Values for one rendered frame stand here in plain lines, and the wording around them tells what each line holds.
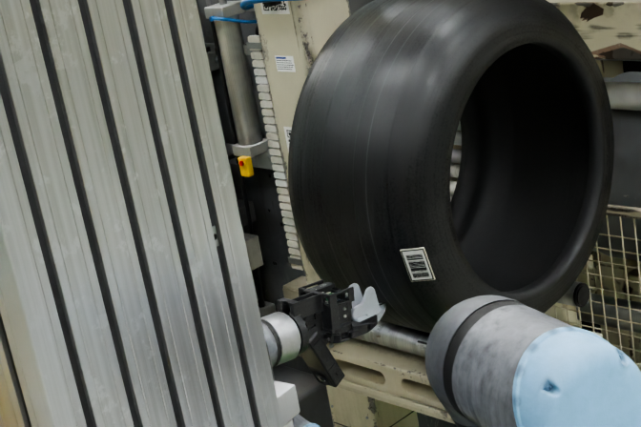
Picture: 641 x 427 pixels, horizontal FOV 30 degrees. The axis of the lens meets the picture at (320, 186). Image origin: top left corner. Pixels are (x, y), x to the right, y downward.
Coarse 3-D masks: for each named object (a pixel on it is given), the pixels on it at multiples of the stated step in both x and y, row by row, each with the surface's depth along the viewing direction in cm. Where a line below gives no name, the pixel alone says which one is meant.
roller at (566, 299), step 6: (576, 282) 216; (570, 288) 216; (576, 288) 215; (582, 288) 215; (588, 288) 217; (570, 294) 215; (576, 294) 215; (582, 294) 216; (588, 294) 217; (558, 300) 218; (564, 300) 217; (570, 300) 216; (576, 300) 215; (582, 300) 216; (588, 300) 217; (576, 306) 217; (582, 306) 216
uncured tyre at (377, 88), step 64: (384, 0) 201; (448, 0) 190; (512, 0) 193; (320, 64) 195; (384, 64) 185; (448, 64) 182; (512, 64) 225; (576, 64) 202; (320, 128) 190; (384, 128) 180; (448, 128) 181; (512, 128) 233; (576, 128) 222; (320, 192) 190; (384, 192) 181; (448, 192) 182; (512, 192) 233; (576, 192) 223; (320, 256) 196; (384, 256) 185; (448, 256) 185; (512, 256) 226; (576, 256) 208; (384, 320) 206
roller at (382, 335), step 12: (384, 324) 214; (360, 336) 217; (372, 336) 214; (384, 336) 212; (396, 336) 210; (408, 336) 208; (420, 336) 207; (396, 348) 211; (408, 348) 208; (420, 348) 206
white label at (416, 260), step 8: (416, 248) 181; (408, 256) 182; (416, 256) 182; (424, 256) 181; (408, 264) 183; (416, 264) 183; (424, 264) 182; (408, 272) 184; (416, 272) 183; (424, 272) 183; (432, 272) 183; (416, 280) 184
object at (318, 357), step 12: (312, 336) 181; (312, 348) 181; (324, 348) 183; (312, 360) 185; (324, 360) 183; (312, 372) 188; (324, 372) 185; (336, 372) 186; (324, 384) 187; (336, 384) 186
